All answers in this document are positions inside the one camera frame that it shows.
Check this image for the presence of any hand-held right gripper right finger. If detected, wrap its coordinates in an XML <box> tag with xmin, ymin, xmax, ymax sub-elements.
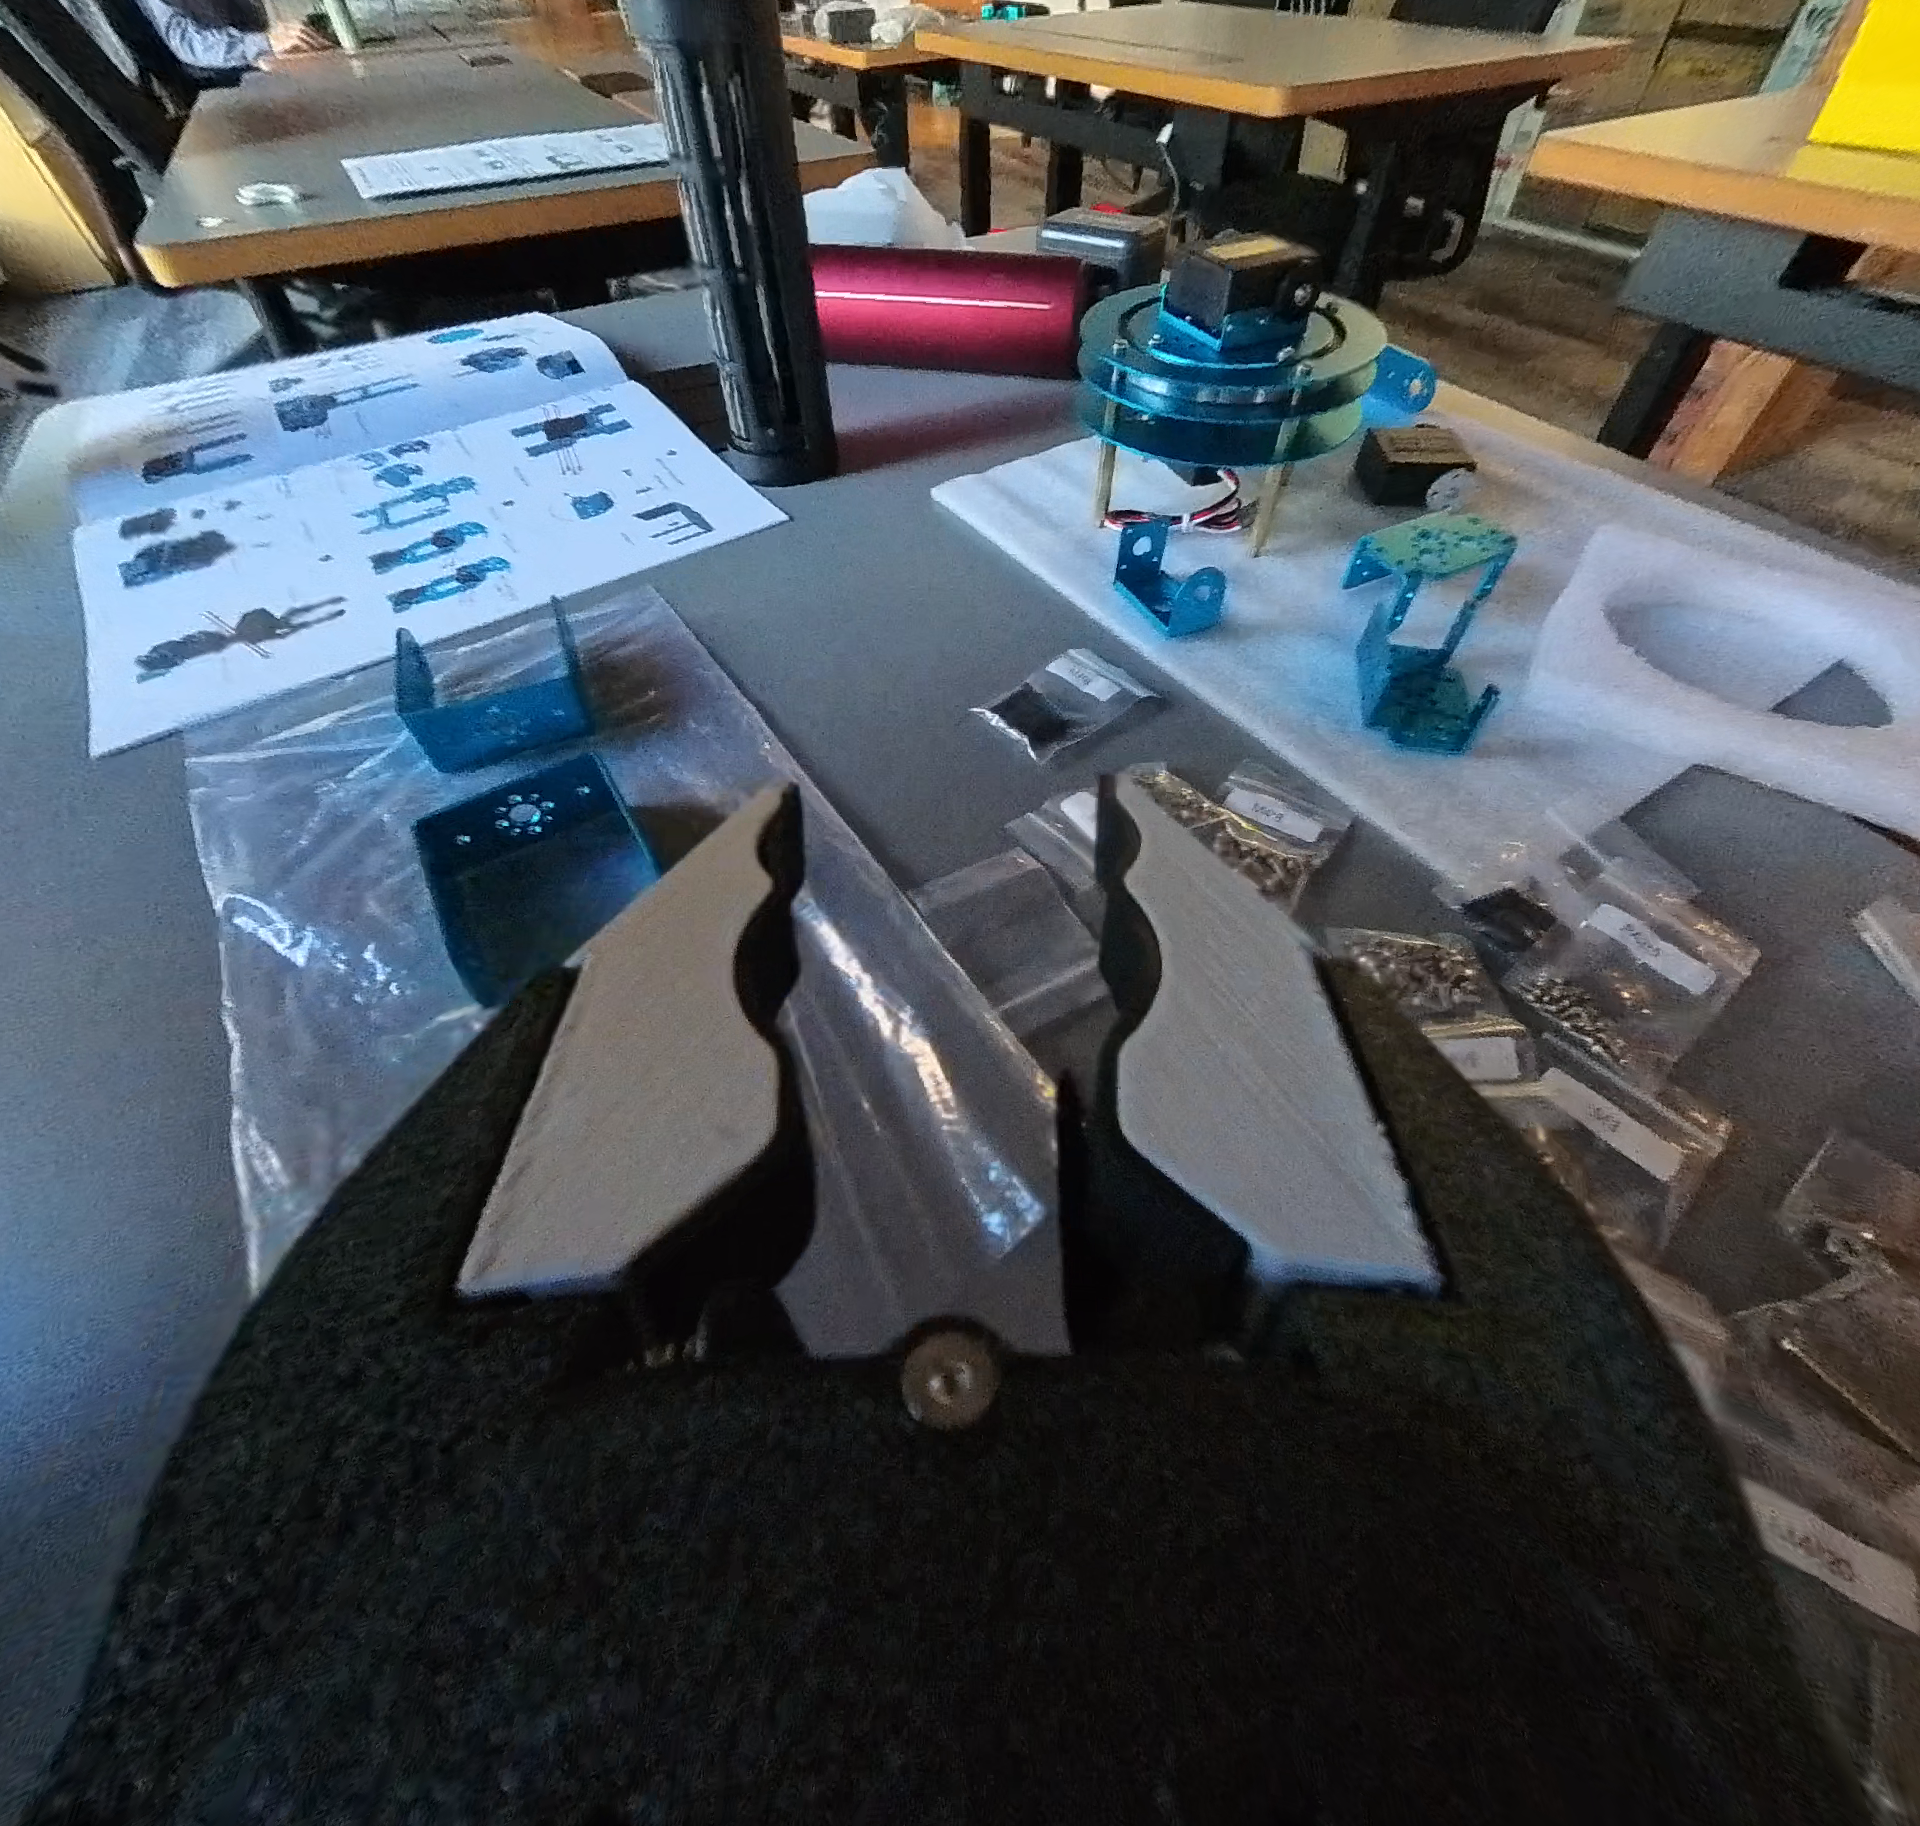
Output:
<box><xmin>1053</xmin><ymin>771</ymin><xmax>1446</xmax><ymax>1359</ymax></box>

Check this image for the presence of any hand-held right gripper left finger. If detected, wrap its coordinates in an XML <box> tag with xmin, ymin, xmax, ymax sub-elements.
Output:
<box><xmin>455</xmin><ymin>779</ymin><xmax>822</xmax><ymax>1309</ymax></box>

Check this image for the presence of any blue round robot base assembly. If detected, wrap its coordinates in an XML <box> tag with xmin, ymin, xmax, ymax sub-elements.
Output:
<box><xmin>1079</xmin><ymin>232</ymin><xmax>1390</xmax><ymax>561</ymax></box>

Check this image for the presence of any grey desk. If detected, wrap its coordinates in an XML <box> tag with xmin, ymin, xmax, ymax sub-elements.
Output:
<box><xmin>0</xmin><ymin>289</ymin><xmax>1920</xmax><ymax>1826</ymax></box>

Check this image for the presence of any neighbouring desk with black legs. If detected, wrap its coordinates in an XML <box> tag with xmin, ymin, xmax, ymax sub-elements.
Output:
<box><xmin>130</xmin><ymin>46</ymin><xmax>880</xmax><ymax>352</ymax></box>

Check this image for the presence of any wooden background desk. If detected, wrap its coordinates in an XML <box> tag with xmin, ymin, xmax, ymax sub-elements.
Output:
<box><xmin>1522</xmin><ymin>87</ymin><xmax>1920</xmax><ymax>483</ymax></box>
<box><xmin>781</xmin><ymin>29</ymin><xmax>964</xmax><ymax>170</ymax></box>
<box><xmin>916</xmin><ymin>4</ymin><xmax>1637</xmax><ymax>304</ymax></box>

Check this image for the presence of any clear plastic bag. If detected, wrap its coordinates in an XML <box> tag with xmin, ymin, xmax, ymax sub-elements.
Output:
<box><xmin>182</xmin><ymin>587</ymin><xmax>1075</xmax><ymax>1363</ymax></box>

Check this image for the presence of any pile of small screw bags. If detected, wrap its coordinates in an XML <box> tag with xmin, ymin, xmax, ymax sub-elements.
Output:
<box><xmin>908</xmin><ymin>650</ymin><xmax>1920</xmax><ymax>1650</ymax></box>

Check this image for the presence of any white foam block with cutout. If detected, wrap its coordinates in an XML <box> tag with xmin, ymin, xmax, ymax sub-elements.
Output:
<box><xmin>1530</xmin><ymin>526</ymin><xmax>1920</xmax><ymax>845</ymax></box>

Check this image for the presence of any white foam sheet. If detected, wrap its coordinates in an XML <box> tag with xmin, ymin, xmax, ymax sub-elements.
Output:
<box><xmin>932</xmin><ymin>383</ymin><xmax>1920</xmax><ymax>890</ymax></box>

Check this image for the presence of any open instruction booklet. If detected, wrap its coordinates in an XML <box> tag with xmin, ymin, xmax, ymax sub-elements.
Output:
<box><xmin>70</xmin><ymin>311</ymin><xmax>791</xmax><ymax>760</ymax></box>

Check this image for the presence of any black servo motor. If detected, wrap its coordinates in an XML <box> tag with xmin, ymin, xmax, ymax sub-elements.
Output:
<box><xmin>1355</xmin><ymin>422</ymin><xmax>1483</xmax><ymax>511</ymax></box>

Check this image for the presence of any black flat plate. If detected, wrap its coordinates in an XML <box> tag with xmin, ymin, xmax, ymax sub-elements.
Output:
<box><xmin>647</xmin><ymin>360</ymin><xmax>738</xmax><ymax>464</ymax></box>

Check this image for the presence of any red metal tube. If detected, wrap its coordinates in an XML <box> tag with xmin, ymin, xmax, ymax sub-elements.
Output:
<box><xmin>810</xmin><ymin>241</ymin><xmax>1093</xmax><ymax>380</ymax></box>

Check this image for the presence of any dark grey device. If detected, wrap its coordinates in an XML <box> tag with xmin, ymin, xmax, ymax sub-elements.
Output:
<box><xmin>1039</xmin><ymin>204</ymin><xmax>1169</xmax><ymax>296</ymax></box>

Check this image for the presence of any black slotted tube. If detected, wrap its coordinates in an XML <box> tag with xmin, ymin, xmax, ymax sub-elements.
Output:
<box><xmin>617</xmin><ymin>0</ymin><xmax>843</xmax><ymax>488</ymax></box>

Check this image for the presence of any crumpled white tissue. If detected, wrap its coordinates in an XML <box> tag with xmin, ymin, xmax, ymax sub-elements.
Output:
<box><xmin>802</xmin><ymin>167</ymin><xmax>965</xmax><ymax>251</ymax></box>

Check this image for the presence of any printed paper sheet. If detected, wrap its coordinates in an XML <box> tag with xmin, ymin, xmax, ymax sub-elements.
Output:
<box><xmin>338</xmin><ymin>124</ymin><xmax>675</xmax><ymax>201</ymax></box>

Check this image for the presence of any yellow box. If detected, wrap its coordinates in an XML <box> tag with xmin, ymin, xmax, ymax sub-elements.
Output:
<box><xmin>1806</xmin><ymin>0</ymin><xmax>1920</xmax><ymax>154</ymax></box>

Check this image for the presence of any blue bracket with round holes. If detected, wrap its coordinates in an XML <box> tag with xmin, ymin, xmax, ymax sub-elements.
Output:
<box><xmin>410</xmin><ymin>752</ymin><xmax>664</xmax><ymax>1012</ymax></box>

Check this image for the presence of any medium blue U bracket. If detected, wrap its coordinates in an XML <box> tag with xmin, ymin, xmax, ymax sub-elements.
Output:
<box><xmin>393</xmin><ymin>594</ymin><xmax>589</xmax><ymax>779</ymax></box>

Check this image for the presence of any large blue U bracket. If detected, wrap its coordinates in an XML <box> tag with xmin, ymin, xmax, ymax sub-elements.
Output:
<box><xmin>1339</xmin><ymin>510</ymin><xmax>1518</xmax><ymax>752</ymax></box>

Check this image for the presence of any short blue U bracket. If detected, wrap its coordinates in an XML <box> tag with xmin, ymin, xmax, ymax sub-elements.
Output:
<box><xmin>1109</xmin><ymin>518</ymin><xmax>1235</xmax><ymax>640</ymax></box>

